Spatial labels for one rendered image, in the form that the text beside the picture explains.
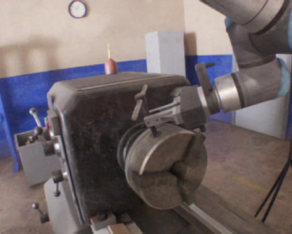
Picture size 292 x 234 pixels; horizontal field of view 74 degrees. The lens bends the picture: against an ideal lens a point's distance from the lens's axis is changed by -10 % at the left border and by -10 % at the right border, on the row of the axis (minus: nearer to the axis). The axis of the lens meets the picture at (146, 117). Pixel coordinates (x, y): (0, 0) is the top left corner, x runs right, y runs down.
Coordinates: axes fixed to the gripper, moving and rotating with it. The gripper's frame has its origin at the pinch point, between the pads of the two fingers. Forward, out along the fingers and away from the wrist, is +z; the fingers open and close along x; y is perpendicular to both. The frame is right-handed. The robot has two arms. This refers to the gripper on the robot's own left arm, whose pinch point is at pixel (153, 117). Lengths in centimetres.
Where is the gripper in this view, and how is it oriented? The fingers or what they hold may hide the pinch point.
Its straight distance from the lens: 56.9
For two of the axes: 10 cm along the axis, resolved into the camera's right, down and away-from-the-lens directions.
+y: 4.0, 8.2, 4.0
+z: -9.0, 2.9, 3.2
